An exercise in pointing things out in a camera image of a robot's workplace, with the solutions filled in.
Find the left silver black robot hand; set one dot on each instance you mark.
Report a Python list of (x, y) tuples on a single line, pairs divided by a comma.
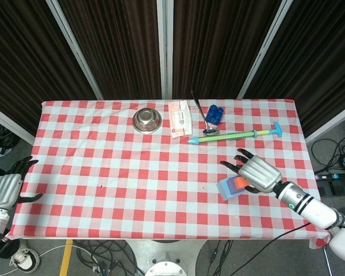
[(4, 189)]

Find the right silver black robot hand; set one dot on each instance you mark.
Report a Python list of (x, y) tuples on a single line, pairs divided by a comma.
[(258, 172)]

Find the purple foam cube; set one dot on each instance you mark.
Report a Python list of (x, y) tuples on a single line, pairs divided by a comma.
[(232, 185)]

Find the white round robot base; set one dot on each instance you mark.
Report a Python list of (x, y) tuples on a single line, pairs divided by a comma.
[(164, 258)]

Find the large blue foam cube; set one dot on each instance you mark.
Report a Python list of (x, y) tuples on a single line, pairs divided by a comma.
[(222, 189)]

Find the green and teal toy pump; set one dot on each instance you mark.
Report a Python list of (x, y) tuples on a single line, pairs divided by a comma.
[(227, 137)]

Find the metal spoon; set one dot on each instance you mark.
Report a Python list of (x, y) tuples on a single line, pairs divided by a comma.
[(210, 131)]

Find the white round floor device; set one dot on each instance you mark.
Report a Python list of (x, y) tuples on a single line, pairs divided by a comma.
[(24, 258)]

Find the dark blue toy brick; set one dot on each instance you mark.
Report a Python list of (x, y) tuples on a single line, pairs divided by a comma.
[(214, 115)]

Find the black power strip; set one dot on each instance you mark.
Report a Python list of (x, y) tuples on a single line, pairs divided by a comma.
[(337, 176)]

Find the pink white wet wipes pack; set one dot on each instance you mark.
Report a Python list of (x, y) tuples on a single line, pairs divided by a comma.
[(180, 119)]

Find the red white checkered tablecloth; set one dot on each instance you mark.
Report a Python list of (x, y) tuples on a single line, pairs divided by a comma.
[(118, 178)]

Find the upturned stainless steel bowl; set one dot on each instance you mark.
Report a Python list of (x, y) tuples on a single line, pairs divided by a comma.
[(146, 120)]

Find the dark brown curtain panel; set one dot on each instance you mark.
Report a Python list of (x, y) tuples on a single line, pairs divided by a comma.
[(215, 49), (23, 57), (319, 57), (118, 49)]

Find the white partition frame post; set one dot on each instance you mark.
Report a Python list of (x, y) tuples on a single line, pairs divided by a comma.
[(74, 49), (164, 49), (330, 122), (8, 122), (261, 49)]

